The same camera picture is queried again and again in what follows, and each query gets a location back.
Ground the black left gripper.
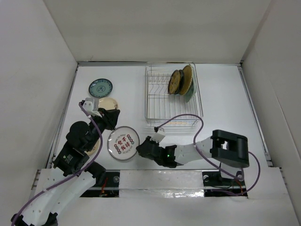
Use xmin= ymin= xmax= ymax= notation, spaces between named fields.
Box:
xmin=86 ymin=107 xmax=120 ymax=151

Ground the cream plate with black patch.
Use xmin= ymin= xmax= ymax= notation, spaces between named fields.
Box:
xmin=98 ymin=97 xmax=119 ymax=111

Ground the white plate with red characters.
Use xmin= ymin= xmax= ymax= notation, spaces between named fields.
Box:
xmin=107 ymin=126 xmax=140 ymax=161

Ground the blue patterned round plate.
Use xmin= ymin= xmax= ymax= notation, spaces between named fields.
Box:
xmin=88 ymin=78 xmax=113 ymax=98

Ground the beige round plate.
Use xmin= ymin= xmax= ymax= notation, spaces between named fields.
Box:
xmin=85 ymin=139 xmax=101 ymax=156

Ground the light green rectangular plate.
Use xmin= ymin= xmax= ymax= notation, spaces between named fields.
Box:
xmin=184 ymin=79 xmax=195 ymax=103

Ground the gold and black round plate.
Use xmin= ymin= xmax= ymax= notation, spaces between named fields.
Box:
xmin=168 ymin=70 xmax=181 ymax=95

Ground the glossy black round plate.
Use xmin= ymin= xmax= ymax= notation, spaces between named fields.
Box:
xmin=177 ymin=70 xmax=185 ymax=95

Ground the round bamboo woven plate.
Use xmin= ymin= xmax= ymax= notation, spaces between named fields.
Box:
xmin=180 ymin=65 xmax=193 ymax=95

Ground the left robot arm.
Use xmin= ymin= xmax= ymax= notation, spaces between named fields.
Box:
xmin=11 ymin=108 xmax=120 ymax=226

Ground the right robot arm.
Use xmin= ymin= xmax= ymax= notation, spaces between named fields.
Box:
xmin=136 ymin=129 xmax=250 ymax=185

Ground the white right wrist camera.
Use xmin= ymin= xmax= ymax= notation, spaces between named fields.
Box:
xmin=150 ymin=130 xmax=165 ymax=143

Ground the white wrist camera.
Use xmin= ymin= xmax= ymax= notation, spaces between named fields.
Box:
xmin=79 ymin=97 xmax=101 ymax=117
xmin=150 ymin=130 xmax=165 ymax=143

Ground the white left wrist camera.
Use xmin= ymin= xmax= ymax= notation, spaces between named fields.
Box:
xmin=79 ymin=97 xmax=101 ymax=117

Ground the metal wire dish rack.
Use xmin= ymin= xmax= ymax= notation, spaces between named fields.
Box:
xmin=144 ymin=62 xmax=203 ymax=127

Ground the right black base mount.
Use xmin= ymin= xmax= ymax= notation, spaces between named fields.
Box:
xmin=202 ymin=171 xmax=247 ymax=197

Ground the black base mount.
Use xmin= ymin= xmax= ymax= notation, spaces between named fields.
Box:
xmin=202 ymin=171 xmax=247 ymax=197
xmin=81 ymin=170 xmax=120 ymax=198

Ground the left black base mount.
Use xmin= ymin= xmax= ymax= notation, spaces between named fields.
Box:
xmin=81 ymin=170 xmax=120 ymax=198

